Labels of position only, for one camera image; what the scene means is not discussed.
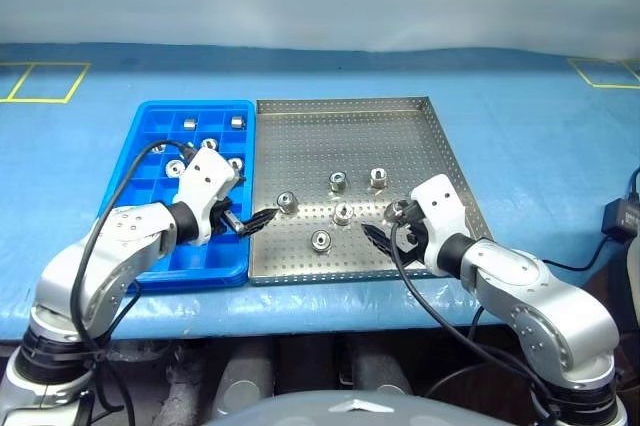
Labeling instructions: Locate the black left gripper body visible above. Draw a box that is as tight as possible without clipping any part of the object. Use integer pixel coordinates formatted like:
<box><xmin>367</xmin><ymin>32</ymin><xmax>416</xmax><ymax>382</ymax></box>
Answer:
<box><xmin>208</xmin><ymin>197</ymin><xmax>244</xmax><ymax>237</ymax></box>

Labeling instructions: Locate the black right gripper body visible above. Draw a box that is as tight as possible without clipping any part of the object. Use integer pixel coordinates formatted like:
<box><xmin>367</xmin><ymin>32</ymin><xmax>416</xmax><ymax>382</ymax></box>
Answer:
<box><xmin>394</xmin><ymin>219</ymin><xmax>432</xmax><ymax>268</ymax></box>

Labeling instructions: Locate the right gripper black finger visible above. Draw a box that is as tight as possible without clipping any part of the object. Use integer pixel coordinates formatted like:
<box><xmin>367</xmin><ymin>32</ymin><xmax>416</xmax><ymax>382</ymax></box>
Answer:
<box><xmin>361</xmin><ymin>223</ymin><xmax>402</xmax><ymax>262</ymax></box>

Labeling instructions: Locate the blue compartment tray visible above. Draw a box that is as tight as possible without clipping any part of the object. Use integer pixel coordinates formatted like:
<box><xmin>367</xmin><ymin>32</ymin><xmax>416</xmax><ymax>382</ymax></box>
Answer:
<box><xmin>94</xmin><ymin>99</ymin><xmax>257</xmax><ymax>293</ymax></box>

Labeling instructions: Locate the black power adapter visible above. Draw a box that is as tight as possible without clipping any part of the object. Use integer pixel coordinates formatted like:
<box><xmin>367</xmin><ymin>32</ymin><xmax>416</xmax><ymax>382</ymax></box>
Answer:
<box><xmin>601</xmin><ymin>198</ymin><xmax>640</xmax><ymax>246</ymax></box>

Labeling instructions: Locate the perforated metal tray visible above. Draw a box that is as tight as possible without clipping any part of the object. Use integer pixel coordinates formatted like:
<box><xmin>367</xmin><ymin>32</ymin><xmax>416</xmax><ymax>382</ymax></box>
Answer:
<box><xmin>248</xmin><ymin>94</ymin><xmax>496</xmax><ymax>287</ymax></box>

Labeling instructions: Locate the blue plastic table cover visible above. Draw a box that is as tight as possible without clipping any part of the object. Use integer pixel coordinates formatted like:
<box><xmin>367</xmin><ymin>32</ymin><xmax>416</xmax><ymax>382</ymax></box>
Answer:
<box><xmin>0</xmin><ymin>40</ymin><xmax>640</xmax><ymax>347</ymax></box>

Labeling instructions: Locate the grey robot torso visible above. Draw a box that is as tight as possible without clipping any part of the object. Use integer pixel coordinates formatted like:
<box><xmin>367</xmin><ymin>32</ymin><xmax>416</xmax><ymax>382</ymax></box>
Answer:
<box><xmin>199</xmin><ymin>389</ymin><xmax>501</xmax><ymax>426</ymax></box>

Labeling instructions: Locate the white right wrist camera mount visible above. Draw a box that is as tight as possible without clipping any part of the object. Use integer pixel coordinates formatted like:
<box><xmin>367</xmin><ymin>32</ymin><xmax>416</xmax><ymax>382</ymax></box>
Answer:
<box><xmin>409</xmin><ymin>174</ymin><xmax>471</xmax><ymax>277</ymax></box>

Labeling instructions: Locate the black adapter cable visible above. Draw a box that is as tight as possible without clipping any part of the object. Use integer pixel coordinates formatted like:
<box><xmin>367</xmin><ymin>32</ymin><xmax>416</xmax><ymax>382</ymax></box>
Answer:
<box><xmin>542</xmin><ymin>234</ymin><xmax>609</xmax><ymax>273</ymax></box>

